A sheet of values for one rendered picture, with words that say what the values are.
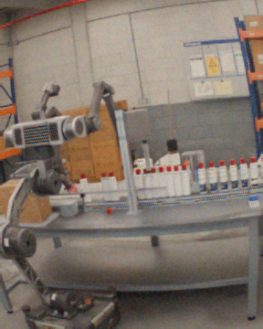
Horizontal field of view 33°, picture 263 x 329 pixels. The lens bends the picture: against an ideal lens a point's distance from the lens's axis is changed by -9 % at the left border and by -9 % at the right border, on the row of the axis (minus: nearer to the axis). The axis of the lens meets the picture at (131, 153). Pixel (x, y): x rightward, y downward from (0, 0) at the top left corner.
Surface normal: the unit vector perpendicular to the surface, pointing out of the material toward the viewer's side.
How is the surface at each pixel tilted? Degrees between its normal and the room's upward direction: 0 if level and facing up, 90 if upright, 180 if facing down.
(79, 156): 91
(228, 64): 92
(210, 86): 90
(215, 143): 90
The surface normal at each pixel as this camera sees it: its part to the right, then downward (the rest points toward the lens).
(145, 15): -0.40, 0.20
